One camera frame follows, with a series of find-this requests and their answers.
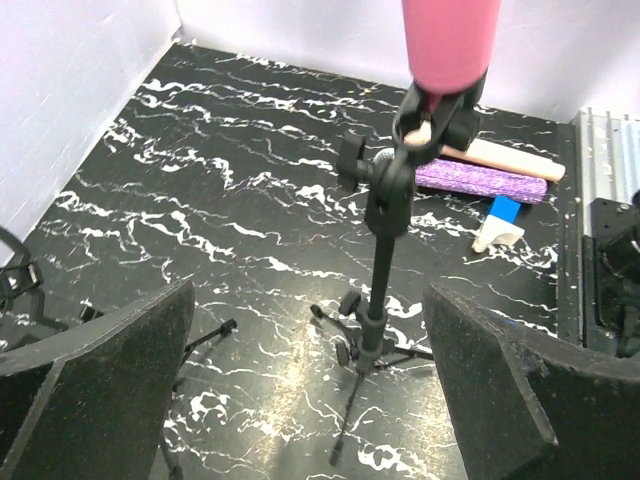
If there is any purple glitter microphone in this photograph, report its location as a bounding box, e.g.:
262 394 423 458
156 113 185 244
415 158 547 204

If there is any black tripod stand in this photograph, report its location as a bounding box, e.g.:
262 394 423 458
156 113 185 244
159 318 239 480
309 69 489 467

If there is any pink tall microphone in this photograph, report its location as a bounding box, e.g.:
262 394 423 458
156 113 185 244
402 0 501 110

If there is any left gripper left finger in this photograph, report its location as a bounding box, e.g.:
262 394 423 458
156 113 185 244
1 281 195 479

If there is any beige peach microphone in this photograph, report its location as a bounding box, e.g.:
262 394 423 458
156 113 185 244
441 139 566 182

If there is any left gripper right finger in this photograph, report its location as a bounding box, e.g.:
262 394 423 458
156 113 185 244
424 284 639 479

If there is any white and blue block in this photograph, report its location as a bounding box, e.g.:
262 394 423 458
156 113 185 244
471 195 525 253

